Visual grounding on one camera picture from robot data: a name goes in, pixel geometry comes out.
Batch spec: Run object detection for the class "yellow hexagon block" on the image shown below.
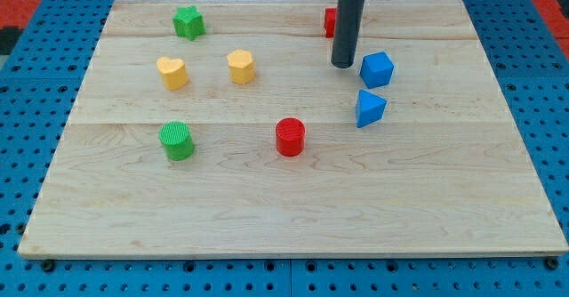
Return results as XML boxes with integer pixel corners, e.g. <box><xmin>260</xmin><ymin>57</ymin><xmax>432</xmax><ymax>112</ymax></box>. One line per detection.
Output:
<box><xmin>227</xmin><ymin>50</ymin><xmax>255</xmax><ymax>84</ymax></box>

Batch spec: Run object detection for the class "green cylinder block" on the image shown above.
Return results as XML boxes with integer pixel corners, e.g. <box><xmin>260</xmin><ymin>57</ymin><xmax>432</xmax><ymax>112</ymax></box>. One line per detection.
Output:
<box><xmin>158</xmin><ymin>121</ymin><xmax>195</xmax><ymax>161</ymax></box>

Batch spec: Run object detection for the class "red block behind rod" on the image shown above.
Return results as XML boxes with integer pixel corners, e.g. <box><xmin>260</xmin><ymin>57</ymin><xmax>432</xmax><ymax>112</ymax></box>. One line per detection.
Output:
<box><xmin>324</xmin><ymin>7</ymin><xmax>337</xmax><ymax>38</ymax></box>

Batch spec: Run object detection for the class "blue triangular prism block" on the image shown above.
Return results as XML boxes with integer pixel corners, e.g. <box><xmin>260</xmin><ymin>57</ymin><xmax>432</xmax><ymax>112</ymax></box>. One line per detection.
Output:
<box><xmin>355</xmin><ymin>90</ymin><xmax>387</xmax><ymax>128</ymax></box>

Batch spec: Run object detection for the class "green star block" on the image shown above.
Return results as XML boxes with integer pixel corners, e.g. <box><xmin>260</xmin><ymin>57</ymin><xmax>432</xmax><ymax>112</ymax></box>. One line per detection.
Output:
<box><xmin>172</xmin><ymin>5</ymin><xmax>206</xmax><ymax>41</ymax></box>

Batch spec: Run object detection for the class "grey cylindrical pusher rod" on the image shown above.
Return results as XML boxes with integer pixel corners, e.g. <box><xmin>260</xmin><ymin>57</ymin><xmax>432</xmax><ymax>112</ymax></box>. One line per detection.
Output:
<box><xmin>331</xmin><ymin>0</ymin><xmax>365</xmax><ymax>68</ymax></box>

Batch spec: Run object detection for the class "yellow heart block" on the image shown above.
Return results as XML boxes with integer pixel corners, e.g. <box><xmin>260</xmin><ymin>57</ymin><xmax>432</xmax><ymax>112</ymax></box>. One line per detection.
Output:
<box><xmin>156</xmin><ymin>57</ymin><xmax>189</xmax><ymax>91</ymax></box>

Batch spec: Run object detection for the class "red cylinder block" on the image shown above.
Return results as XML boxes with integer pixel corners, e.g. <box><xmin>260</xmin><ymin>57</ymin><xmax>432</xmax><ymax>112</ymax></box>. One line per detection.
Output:
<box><xmin>275</xmin><ymin>117</ymin><xmax>306</xmax><ymax>157</ymax></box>

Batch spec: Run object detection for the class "blue cube block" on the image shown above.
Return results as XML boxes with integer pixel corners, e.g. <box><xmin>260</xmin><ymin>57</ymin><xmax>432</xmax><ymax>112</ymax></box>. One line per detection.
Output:
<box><xmin>360</xmin><ymin>52</ymin><xmax>394</xmax><ymax>89</ymax></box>

